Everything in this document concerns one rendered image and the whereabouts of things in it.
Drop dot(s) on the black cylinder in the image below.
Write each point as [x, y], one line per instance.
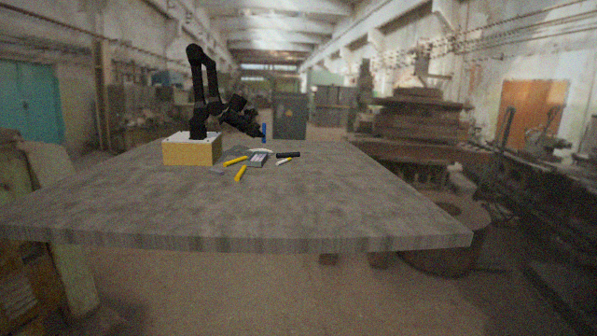
[287, 155]

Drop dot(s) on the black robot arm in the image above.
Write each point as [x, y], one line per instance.
[198, 131]

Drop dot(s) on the keyboard with white letter keys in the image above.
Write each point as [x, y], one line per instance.
[257, 159]

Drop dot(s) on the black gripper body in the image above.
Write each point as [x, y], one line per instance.
[244, 126]

